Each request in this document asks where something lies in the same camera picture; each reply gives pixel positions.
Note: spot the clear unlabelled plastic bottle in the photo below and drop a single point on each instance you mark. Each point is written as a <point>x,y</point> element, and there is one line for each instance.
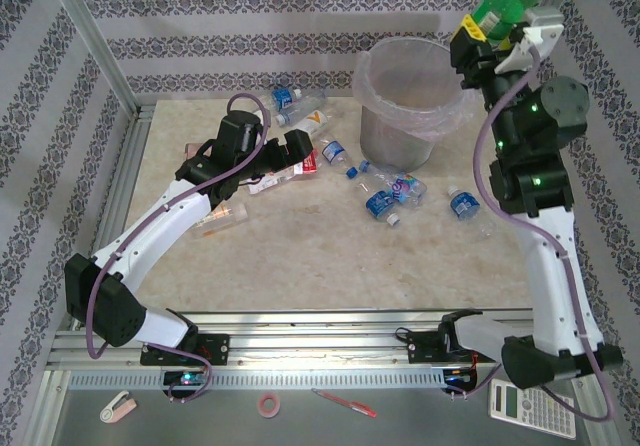
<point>305,107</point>

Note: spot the clear plastic bin liner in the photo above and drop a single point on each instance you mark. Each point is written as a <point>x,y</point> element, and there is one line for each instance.
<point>362,91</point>

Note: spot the aluminium side rail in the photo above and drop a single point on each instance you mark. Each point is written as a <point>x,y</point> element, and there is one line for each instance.
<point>117,191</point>

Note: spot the pink tape roll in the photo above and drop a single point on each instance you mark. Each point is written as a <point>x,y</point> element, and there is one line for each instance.
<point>261,406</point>

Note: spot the clear bottle rainbow label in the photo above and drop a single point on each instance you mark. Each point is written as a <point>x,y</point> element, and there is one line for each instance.
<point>405,188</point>

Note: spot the pink white stapler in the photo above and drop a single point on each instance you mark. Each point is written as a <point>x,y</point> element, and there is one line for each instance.
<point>120,408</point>

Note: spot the aluminium mounting rail assembly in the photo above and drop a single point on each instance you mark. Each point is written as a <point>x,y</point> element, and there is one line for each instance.
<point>310,341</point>

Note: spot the green bottle orange cap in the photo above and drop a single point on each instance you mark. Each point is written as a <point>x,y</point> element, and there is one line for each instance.
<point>505,1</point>

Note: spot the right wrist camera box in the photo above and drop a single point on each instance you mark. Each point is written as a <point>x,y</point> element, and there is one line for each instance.
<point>542,21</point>

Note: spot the clear bottle orange white label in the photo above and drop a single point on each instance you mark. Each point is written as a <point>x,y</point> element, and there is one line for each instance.
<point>220,213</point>

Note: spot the crushed bottle white red label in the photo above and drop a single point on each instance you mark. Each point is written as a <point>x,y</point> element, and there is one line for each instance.
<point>270,183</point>

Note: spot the white bottle orange V print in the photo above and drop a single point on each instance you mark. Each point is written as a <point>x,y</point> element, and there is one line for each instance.
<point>315,122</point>

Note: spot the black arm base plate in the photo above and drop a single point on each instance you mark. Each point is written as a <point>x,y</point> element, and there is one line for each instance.
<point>422,348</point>
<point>217,348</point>

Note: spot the red pen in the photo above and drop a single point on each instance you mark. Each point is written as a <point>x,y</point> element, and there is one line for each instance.
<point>350,406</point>

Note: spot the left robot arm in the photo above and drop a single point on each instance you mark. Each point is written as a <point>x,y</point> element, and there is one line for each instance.
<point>150,236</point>

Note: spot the clear bottle blue cap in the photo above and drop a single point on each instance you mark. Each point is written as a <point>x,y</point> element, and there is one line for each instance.
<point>375,178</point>

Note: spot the white scientific calculator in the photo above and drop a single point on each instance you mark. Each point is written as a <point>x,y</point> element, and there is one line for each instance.
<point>535,416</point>

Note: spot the small blue-capped water bottle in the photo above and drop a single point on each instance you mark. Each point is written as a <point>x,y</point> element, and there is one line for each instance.
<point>332,152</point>

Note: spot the small circuit board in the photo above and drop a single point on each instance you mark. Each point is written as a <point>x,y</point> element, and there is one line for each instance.
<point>186,379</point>
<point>457,378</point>

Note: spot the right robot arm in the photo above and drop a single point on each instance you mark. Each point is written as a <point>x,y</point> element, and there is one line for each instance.
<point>555,276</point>

